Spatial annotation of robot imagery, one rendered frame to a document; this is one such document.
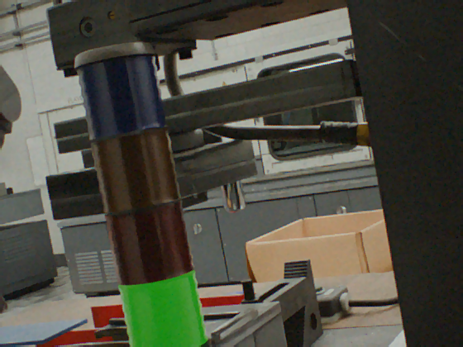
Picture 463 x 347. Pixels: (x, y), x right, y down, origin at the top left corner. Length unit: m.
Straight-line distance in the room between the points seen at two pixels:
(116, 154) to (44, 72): 9.03
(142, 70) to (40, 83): 9.07
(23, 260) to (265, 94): 7.38
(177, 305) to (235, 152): 0.35
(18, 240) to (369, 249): 5.33
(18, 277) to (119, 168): 7.50
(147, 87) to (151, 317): 0.11
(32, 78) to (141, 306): 9.16
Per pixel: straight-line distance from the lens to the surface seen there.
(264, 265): 3.10
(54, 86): 9.31
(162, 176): 0.37
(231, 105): 0.59
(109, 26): 0.64
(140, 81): 0.37
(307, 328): 0.91
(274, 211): 5.67
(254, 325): 0.71
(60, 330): 0.79
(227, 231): 5.88
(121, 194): 0.37
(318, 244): 2.98
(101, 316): 1.07
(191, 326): 0.38
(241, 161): 0.72
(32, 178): 9.66
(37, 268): 8.05
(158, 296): 0.38
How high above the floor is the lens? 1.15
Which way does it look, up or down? 3 degrees down
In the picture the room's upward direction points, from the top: 10 degrees counter-clockwise
